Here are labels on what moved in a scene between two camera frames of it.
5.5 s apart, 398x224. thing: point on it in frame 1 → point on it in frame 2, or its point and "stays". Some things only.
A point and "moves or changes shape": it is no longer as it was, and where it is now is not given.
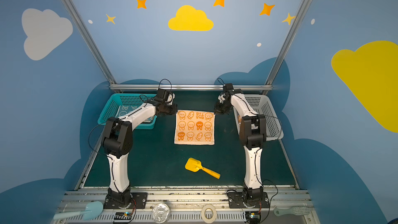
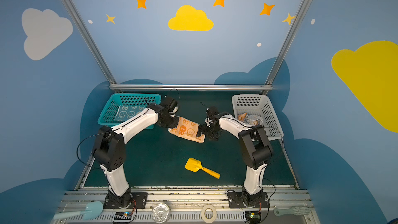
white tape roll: (209, 221) stays
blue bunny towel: (124, 110) stays
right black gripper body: (222, 109) → (204, 130)
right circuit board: (253, 217) stays
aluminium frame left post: (81, 27) stays
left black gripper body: (169, 109) → (171, 121)
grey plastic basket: (262, 104) stays
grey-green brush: (296, 210) stays
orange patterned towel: (194, 127) moves or changes shape
